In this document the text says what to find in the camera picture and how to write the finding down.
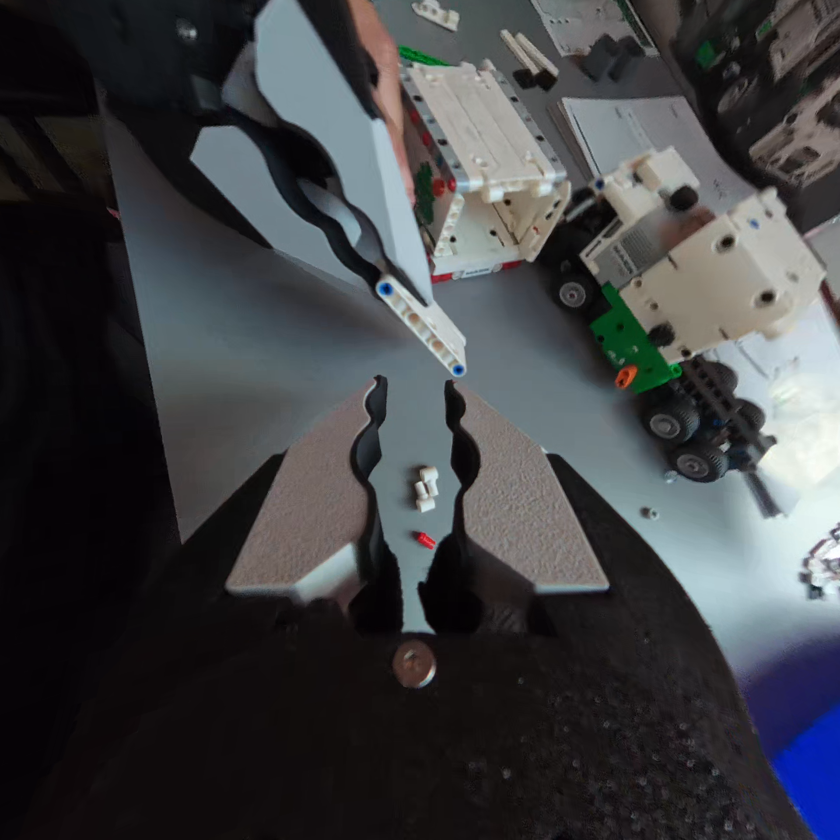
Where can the lego instruction booklet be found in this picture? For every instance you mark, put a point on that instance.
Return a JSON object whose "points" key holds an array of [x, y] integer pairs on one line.
{"points": [[643, 144]]}

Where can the white lego beam black end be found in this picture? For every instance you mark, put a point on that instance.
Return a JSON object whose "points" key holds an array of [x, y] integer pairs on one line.
{"points": [[539, 59], [522, 59]]}

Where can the white lego container body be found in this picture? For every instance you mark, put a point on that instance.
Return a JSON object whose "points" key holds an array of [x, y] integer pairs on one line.
{"points": [[479, 124]]}

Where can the scattered small lego pieces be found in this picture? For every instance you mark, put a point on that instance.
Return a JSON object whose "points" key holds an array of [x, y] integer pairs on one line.
{"points": [[823, 564]]}

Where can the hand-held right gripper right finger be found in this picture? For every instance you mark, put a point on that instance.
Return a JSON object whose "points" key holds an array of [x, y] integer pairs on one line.
{"points": [[531, 518]]}

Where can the white lego connector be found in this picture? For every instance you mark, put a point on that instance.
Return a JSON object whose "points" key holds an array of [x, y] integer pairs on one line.
{"points": [[426, 489]]}

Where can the dark grey lego bin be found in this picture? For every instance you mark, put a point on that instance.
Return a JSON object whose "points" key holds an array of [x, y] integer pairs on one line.
{"points": [[628, 52], [597, 62]]}

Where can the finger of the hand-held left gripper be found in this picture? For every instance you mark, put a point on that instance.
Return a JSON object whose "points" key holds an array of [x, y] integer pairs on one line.
{"points": [[249, 190], [315, 85]]}

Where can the white green lego truck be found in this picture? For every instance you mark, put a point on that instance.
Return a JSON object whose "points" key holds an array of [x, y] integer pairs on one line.
{"points": [[709, 275]]}

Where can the green lego beam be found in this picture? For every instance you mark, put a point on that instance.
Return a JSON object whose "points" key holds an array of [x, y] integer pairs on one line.
{"points": [[423, 55]]}

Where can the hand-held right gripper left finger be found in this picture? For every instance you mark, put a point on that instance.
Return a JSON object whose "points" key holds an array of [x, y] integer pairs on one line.
{"points": [[302, 518]]}

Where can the black lego set box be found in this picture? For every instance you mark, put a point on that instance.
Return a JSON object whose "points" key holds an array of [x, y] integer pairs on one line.
{"points": [[774, 98]]}

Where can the red lego pin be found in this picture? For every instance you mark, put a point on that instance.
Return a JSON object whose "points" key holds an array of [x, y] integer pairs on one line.
{"points": [[424, 539]]}

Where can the person's left hand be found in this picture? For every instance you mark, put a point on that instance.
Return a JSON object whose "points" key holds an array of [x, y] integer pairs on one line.
{"points": [[390, 79]]}

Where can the white lego beam blue pins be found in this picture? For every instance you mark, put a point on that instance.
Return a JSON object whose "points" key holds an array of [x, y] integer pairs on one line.
{"points": [[420, 325]]}

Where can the blue plastic bin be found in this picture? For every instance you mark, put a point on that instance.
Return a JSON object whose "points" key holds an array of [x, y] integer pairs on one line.
{"points": [[814, 774]]}

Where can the lego sticker sheet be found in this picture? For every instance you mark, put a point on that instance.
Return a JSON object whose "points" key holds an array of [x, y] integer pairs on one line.
{"points": [[577, 26]]}

